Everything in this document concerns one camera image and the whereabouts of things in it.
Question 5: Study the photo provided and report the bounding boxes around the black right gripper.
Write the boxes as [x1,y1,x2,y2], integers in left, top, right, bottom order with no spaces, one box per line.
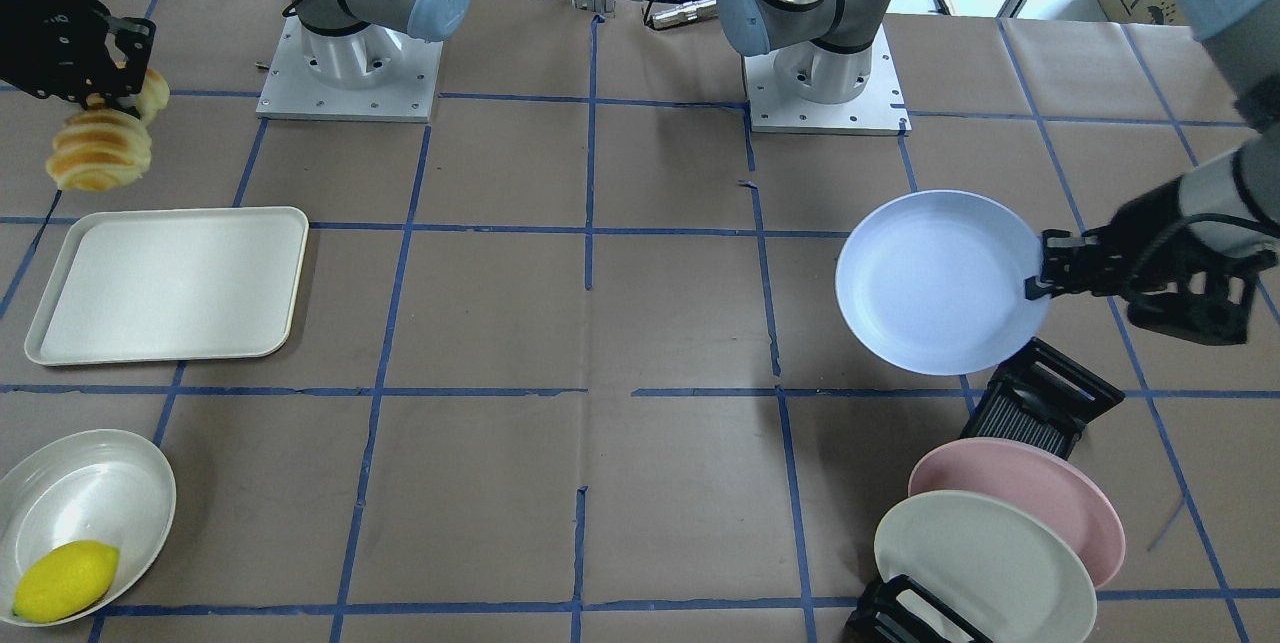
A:
[1,0,156,117]

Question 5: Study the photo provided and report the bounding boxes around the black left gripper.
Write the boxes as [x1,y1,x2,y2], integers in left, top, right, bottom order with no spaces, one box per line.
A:
[1024,213,1277,346]

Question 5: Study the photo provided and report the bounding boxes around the blue plate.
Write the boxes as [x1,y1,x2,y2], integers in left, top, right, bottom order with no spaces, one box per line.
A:
[835,190,1051,377]

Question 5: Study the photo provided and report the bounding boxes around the orange swirled bread roll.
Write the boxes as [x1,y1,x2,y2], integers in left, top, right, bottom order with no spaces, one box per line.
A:
[45,68,170,192]

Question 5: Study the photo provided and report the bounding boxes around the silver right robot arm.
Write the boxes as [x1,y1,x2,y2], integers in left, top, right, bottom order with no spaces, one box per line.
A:
[1,0,471,123]

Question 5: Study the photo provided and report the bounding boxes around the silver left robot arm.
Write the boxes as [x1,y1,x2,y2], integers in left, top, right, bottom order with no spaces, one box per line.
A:
[717,0,1277,346]

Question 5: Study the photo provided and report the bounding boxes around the pink plate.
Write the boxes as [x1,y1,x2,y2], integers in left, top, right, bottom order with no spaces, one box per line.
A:
[908,437,1126,588]

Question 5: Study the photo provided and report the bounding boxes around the cream plate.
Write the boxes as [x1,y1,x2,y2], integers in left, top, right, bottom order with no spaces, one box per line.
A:
[873,491,1097,642]

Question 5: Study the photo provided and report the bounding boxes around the white round plate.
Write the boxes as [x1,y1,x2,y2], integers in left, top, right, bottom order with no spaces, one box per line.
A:
[1,429,177,628]

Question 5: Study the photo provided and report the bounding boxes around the black dish rack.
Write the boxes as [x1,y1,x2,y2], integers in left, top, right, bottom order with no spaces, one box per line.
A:
[841,339,1124,642]

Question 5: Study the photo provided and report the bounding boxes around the white rectangular tray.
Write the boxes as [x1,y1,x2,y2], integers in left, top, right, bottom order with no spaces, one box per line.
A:
[24,206,308,368]

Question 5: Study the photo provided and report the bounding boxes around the yellow lemon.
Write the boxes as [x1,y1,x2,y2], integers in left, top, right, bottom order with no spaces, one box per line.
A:
[12,541,120,624]

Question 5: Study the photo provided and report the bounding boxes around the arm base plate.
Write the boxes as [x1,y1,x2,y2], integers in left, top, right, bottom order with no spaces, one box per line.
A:
[256,18,444,124]
[742,28,913,136]

